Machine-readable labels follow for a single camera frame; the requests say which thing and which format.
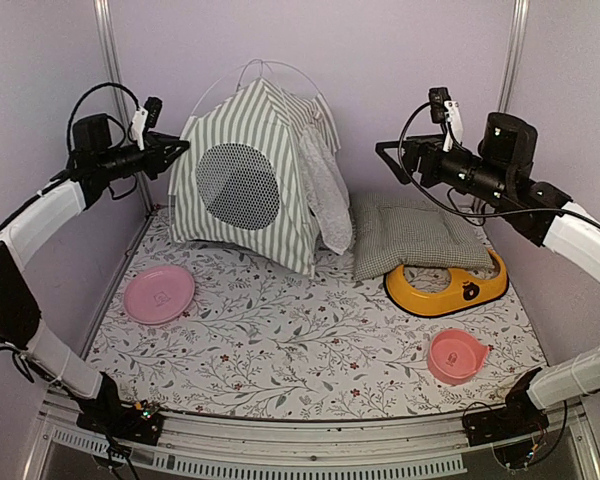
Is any left camera cable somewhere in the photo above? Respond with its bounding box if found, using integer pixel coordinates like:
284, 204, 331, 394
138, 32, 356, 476
65, 82, 141, 201

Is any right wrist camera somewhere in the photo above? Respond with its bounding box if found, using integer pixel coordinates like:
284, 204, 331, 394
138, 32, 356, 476
428, 87, 464, 152

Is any left aluminium frame post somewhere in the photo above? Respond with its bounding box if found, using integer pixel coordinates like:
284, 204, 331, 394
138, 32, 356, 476
93, 0, 153, 215

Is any yellow double bowl holder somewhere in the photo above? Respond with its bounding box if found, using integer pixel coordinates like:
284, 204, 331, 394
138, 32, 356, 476
383, 250, 509, 318

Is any pink bowl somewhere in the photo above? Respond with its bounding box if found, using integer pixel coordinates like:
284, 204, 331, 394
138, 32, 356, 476
427, 328, 490, 386

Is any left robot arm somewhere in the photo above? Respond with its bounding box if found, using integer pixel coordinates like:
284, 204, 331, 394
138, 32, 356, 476
0, 107, 190, 434

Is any floral table mat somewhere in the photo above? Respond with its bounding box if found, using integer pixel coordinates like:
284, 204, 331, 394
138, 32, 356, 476
87, 210, 545, 421

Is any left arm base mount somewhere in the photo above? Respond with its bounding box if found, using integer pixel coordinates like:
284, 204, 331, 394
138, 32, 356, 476
76, 400, 165, 446

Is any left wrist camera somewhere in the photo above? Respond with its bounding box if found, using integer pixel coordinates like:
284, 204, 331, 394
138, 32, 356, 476
130, 97, 163, 151

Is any pink plate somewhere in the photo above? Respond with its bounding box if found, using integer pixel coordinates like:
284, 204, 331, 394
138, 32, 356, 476
123, 265, 195, 326

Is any striped pet tent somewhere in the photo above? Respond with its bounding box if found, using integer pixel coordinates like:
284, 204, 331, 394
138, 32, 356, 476
169, 78, 353, 276

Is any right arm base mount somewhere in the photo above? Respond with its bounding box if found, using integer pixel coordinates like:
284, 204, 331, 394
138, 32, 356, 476
461, 401, 549, 446

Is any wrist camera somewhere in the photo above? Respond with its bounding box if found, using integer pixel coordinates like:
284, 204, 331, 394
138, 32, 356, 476
130, 97, 163, 151
428, 87, 464, 152

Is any front aluminium rail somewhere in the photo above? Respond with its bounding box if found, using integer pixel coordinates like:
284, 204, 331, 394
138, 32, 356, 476
23, 391, 600, 479

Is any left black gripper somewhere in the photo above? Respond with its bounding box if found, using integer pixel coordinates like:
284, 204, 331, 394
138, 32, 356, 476
99, 131, 190, 179

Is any right aluminium frame post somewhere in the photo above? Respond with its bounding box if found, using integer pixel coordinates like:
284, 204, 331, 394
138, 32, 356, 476
497, 0, 530, 113

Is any green checkered cushion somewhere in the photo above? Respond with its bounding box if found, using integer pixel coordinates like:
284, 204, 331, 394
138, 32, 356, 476
351, 193, 492, 281

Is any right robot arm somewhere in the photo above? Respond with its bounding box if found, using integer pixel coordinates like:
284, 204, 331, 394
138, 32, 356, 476
375, 112, 600, 436

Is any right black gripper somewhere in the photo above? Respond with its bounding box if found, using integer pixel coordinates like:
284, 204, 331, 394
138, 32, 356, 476
376, 133, 511, 206

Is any aluminium frame post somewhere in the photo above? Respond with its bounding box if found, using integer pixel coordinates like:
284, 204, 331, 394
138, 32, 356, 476
497, 0, 530, 113
93, 0, 153, 215

